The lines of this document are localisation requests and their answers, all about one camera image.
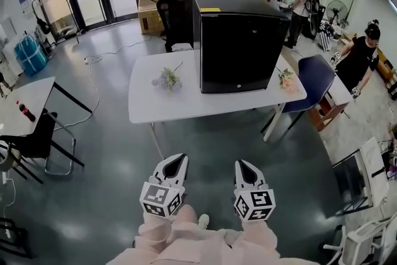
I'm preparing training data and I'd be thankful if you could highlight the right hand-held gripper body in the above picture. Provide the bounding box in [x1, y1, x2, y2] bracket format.
[233, 184, 277, 222]

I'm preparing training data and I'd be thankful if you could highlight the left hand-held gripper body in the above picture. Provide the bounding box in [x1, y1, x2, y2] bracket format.
[139, 176, 187, 219]

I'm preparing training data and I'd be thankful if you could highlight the black mini fridge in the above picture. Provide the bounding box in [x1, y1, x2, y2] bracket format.
[191, 0, 292, 94]

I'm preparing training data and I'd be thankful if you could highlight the person's right forearm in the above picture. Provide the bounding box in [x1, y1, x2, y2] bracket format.
[241, 220, 279, 255]

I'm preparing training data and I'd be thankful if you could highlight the person's left forearm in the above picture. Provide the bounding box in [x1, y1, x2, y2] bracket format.
[133, 212, 179, 251]

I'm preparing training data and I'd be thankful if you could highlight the person's left white shoe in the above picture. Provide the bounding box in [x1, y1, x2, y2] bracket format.
[197, 213, 210, 230]

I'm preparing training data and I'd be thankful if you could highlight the person's pink clothing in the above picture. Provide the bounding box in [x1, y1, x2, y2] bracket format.
[105, 204, 282, 265]

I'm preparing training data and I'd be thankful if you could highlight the purple flower bunch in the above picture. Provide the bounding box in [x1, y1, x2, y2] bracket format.
[151, 61, 184, 90]

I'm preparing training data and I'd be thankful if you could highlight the pink flower bunch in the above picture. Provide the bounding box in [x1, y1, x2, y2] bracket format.
[275, 66, 301, 94]

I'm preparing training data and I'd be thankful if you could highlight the wooden low table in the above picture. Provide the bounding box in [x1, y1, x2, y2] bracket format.
[308, 77, 354, 133]

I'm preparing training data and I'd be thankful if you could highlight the white office chair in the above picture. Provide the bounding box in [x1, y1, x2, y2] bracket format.
[322, 213, 397, 265]

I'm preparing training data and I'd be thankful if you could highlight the white black-framed desk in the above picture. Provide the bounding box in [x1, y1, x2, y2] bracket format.
[331, 137, 390, 217]

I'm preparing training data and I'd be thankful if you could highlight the blue chair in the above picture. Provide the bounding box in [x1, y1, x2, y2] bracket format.
[260, 54, 337, 134]

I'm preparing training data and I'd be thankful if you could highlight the black folding chair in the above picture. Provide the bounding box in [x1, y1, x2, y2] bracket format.
[9, 111, 77, 176]

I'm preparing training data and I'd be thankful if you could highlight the cola bottle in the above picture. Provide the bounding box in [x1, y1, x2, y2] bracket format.
[16, 101, 37, 123]

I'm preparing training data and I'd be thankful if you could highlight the black floor stand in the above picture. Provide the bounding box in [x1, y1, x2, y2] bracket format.
[0, 217, 33, 258]

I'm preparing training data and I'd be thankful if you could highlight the large cardboard box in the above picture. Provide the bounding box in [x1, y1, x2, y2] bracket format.
[138, 0, 167, 35]

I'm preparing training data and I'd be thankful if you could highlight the beige chair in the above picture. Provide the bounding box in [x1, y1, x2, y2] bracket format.
[0, 139, 44, 186]

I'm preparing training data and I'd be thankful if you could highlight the black white striped bag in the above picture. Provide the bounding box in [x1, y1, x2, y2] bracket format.
[319, 23, 334, 52]

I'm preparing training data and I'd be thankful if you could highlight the white black-legged side table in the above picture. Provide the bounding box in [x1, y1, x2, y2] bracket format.
[0, 76, 94, 137]

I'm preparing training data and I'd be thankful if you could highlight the black mesh office chair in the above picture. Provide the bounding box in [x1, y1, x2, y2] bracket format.
[156, 0, 202, 53]

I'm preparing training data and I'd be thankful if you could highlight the blue wrapped bundle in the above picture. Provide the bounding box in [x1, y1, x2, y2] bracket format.
[14, 34, 48, 77]

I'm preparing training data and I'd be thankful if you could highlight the small black standing fan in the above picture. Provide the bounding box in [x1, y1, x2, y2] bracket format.
[325, 0, 348, 25]

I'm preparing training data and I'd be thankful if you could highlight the black clothes rack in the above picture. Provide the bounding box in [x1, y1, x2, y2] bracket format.
[30, 0, 84, 44]

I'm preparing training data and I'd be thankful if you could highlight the white floor cable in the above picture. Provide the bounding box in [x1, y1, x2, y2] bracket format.
[54, 37, 162, 128]

